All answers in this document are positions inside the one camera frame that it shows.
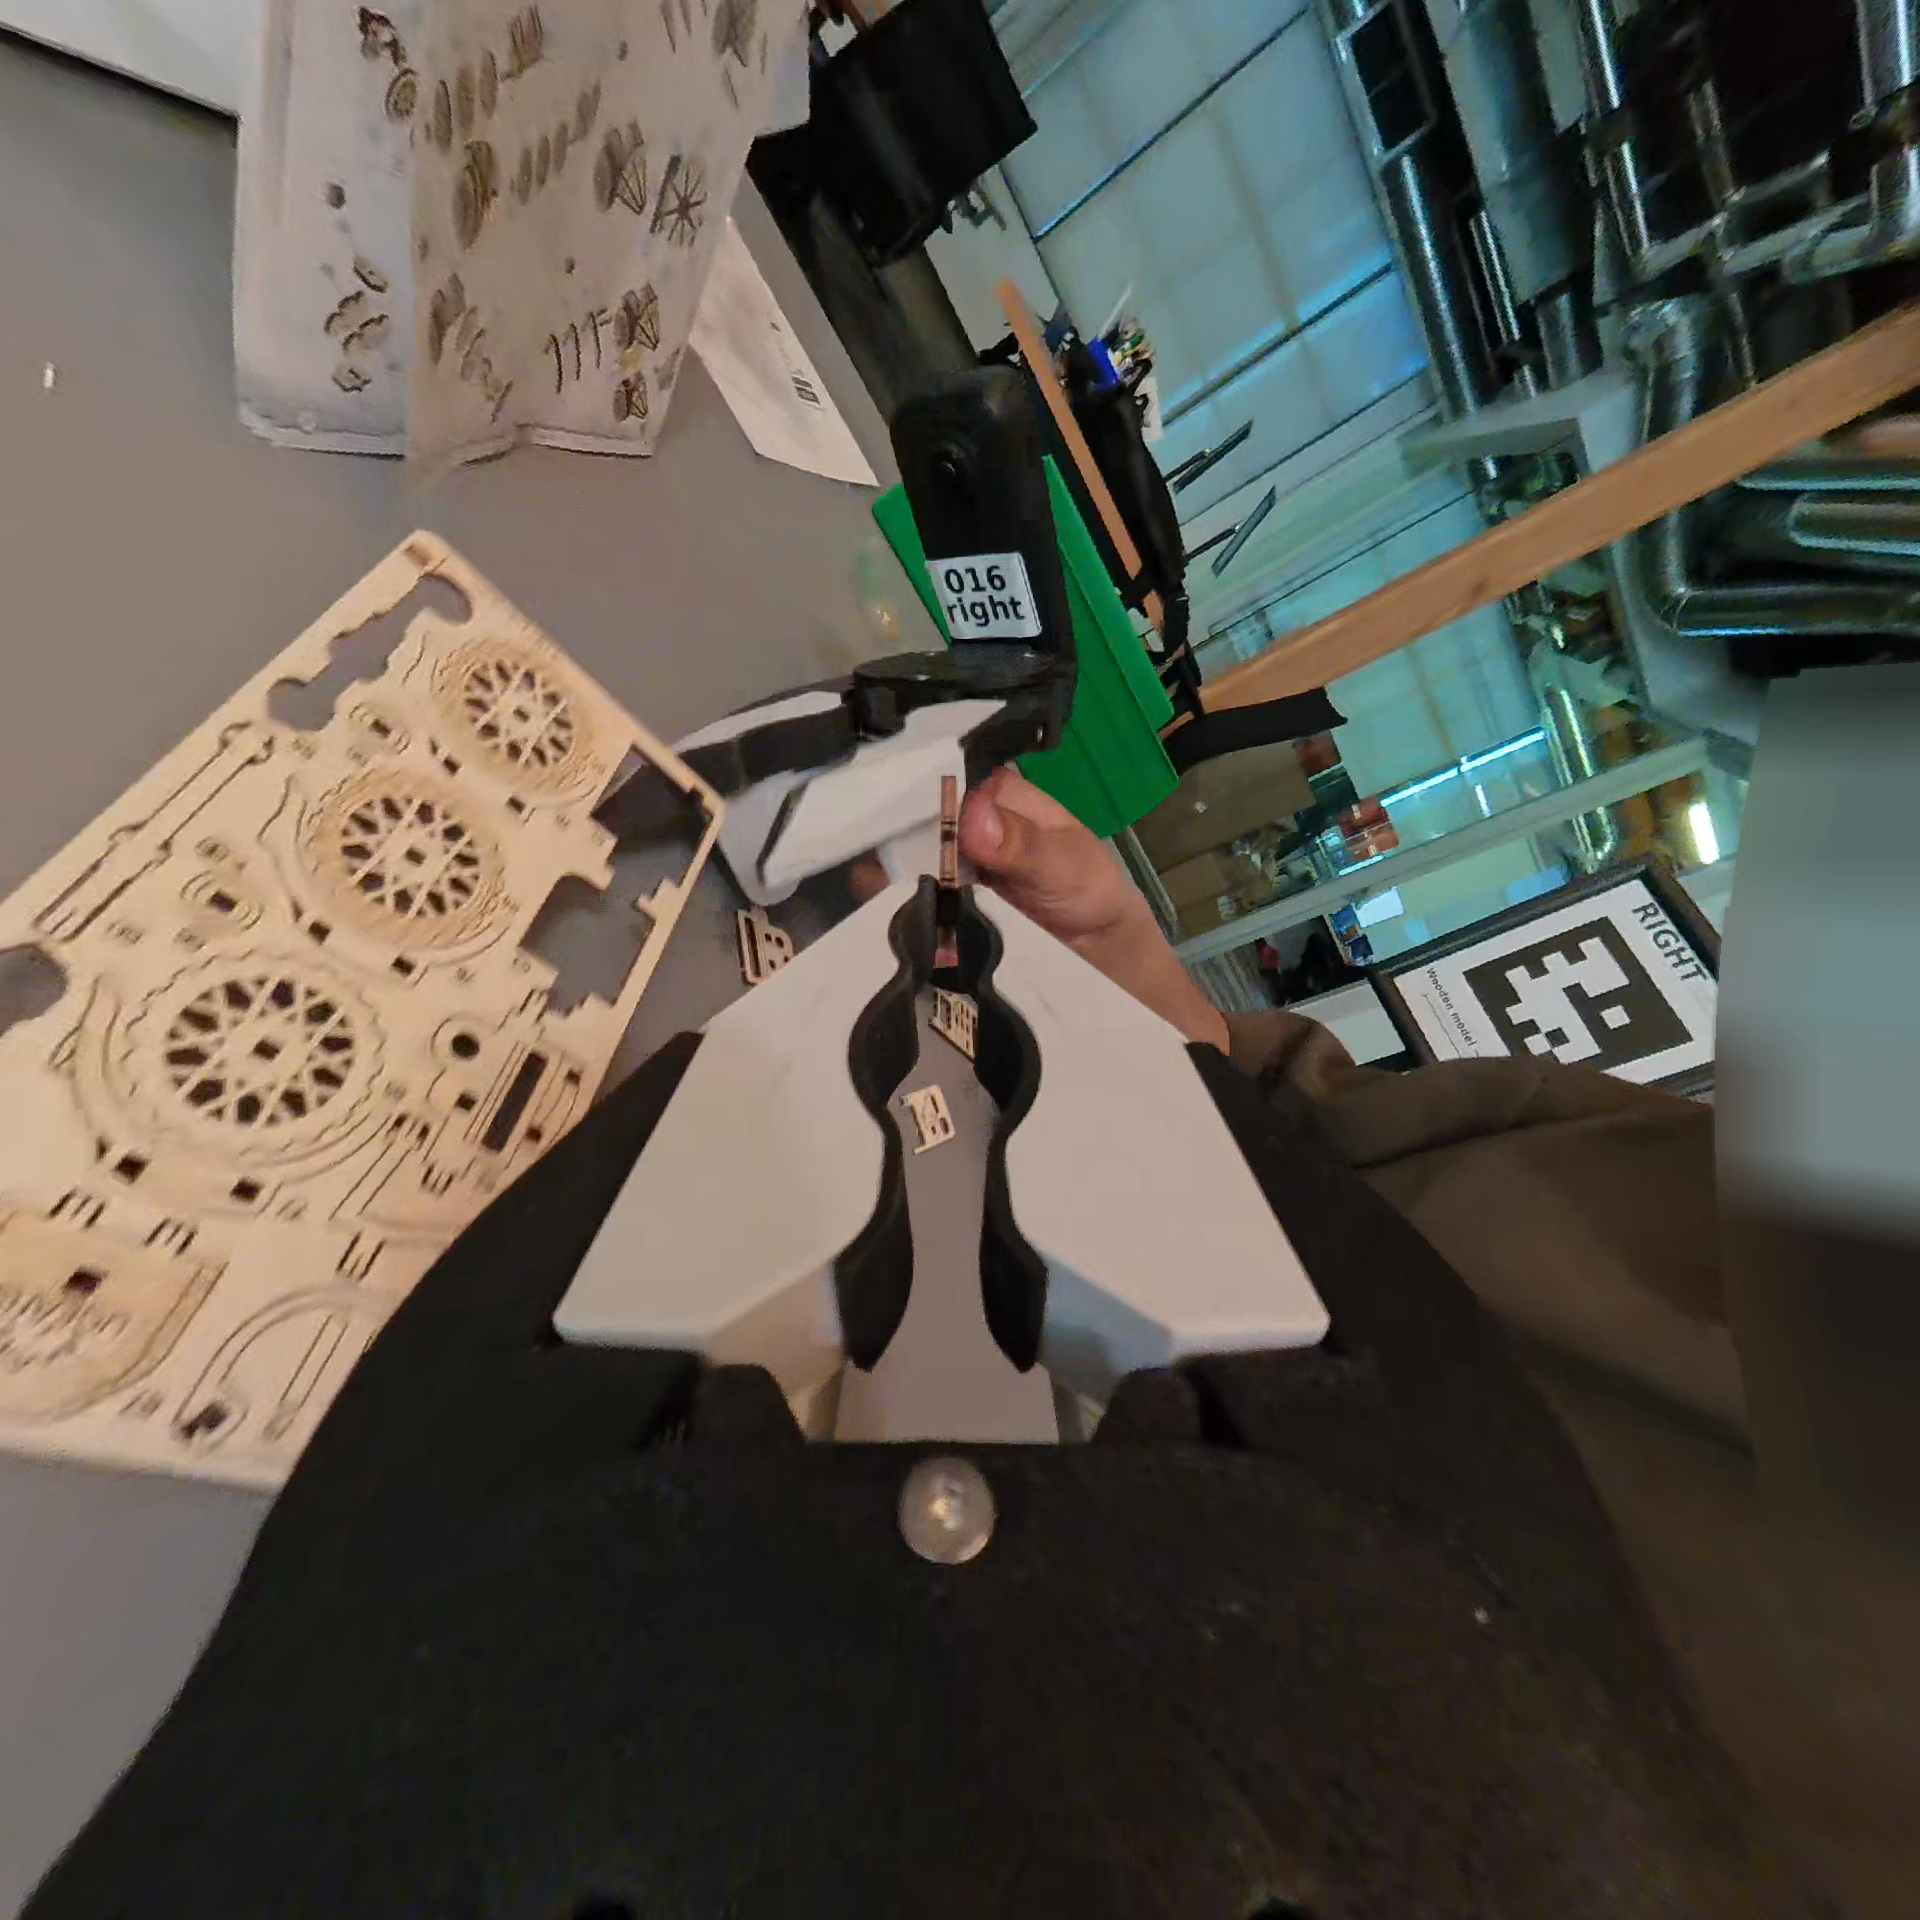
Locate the grey desk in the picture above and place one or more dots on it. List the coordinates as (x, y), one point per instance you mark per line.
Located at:
(150, 525)

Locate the green plastic holder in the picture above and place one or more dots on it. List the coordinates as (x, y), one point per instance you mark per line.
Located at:
(1119, 705)

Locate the person's right hand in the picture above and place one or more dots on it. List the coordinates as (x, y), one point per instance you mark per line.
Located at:
(1066, 879)

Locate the wooden slat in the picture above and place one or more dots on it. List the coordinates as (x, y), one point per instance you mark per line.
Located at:
(1050, 377)

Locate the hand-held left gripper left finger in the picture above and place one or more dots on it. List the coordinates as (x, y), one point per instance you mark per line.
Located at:
(705, 1201)

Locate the printed instruction sheet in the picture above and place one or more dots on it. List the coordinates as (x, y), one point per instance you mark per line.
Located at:
(495, 301)

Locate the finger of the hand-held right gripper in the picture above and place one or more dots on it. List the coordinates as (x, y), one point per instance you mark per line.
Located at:
(855, 810)
(764, 735)

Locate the person's right forearm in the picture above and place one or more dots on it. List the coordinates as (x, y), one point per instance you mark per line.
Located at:
(1530, 1231)

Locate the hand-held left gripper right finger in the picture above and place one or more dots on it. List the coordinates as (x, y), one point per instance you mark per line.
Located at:
(1156, 1201)

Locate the wooden puzzle sheet with gears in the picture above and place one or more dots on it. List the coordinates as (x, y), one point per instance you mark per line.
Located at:
(323, 955)

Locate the thin wooden puzzle piece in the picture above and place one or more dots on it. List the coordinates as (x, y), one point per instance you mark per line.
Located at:
(950, 841)

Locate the black white tag sign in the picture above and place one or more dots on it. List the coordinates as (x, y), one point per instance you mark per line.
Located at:
(1561, 990)

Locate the white paper with barcode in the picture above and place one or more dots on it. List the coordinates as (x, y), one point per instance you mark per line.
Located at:
(764, 359)

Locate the wooden ceiling beam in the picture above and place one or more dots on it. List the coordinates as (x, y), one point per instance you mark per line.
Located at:
(1577, 510)

